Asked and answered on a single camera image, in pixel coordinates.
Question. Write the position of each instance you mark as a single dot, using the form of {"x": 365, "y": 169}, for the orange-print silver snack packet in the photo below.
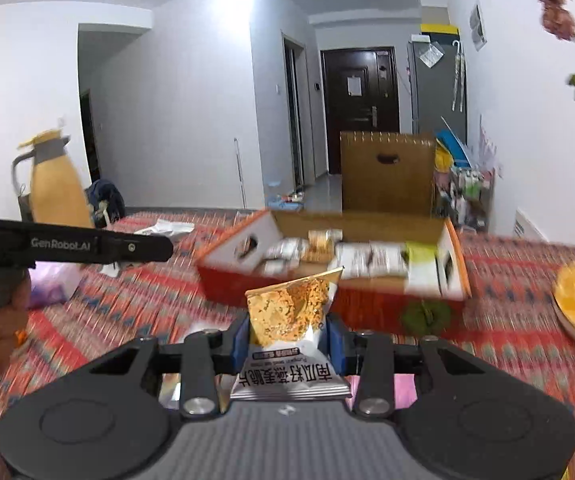
{"x": 287, "y": 310}

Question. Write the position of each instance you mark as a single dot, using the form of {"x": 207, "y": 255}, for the grey refrigerator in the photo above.
{"x": 432, "y": 100}

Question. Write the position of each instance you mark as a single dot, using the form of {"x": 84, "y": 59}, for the white plastic bag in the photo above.
{"x": 167, "y": 227}

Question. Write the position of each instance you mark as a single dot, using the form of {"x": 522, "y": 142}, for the wall poster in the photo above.
{"x": 477, "y": 25}

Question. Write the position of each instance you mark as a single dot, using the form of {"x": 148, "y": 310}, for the white mop pole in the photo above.
{"x": 240, "y": 175}

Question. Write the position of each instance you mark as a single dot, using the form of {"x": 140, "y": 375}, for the dark entrance door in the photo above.
{"x": 337, "y": 125}

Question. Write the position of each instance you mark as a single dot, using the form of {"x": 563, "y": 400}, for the yellow and black box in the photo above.
{"x": 440, "y": 28}

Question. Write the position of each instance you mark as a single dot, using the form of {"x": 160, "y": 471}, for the pink snack packet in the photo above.
{"x": 407, "y": 392}

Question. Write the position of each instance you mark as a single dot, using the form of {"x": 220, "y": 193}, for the purple tissue pack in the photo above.
{"x": 52, "y": 282}

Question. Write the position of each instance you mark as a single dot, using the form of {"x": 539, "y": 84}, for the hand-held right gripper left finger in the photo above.
{"x": 238, "y": 345}

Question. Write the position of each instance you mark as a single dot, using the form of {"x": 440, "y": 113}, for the blue board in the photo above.
{"x": 455, "y": 147}

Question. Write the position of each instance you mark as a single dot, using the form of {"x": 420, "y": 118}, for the small silver snack packet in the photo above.
{"x": 285, "y": 255}
{"x": 390, "y": 260}
{"x": 362, "y": 260}

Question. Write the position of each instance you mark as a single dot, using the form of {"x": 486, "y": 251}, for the yellow thermos jug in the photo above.
{"x": 59, "y": 190}

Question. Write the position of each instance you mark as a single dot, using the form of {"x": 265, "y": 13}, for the yellow bag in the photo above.
{"x": 443, "y": 159}

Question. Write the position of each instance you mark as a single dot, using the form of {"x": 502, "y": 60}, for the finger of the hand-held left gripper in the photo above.
{"x": 137, "y": 248}

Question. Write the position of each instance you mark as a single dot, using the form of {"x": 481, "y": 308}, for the green and white snack packet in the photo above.
{"x": 425, "y": 265}

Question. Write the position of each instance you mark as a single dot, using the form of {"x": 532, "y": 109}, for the red patterned tablecloth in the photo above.
{"x": 142, "y": 300}

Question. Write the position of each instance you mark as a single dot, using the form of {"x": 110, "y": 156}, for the red cardboard box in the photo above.
{"x": 367, "y": 305}

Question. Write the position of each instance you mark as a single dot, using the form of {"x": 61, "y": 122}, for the white paper notice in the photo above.
{"x": 355, "y": 85}

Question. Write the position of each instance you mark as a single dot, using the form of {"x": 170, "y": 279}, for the hanging umbrellas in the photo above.
{"x": 459, "y": 75}

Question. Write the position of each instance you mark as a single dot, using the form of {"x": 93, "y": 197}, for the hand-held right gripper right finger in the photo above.
{"x": 335, "y": 345}

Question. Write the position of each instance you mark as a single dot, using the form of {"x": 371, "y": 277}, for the interior door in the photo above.
{"x": 292, "y": 110}

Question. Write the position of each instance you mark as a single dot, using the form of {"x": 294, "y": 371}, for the paper sheet on refrigerator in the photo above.
{"x": 430, "y": 54}

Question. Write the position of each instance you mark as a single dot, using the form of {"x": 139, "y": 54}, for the white flat panel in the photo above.
{"x": 530, "y": 227}

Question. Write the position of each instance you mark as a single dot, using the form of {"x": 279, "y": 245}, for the dark backpack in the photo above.
{"x": 109, "y": 200}

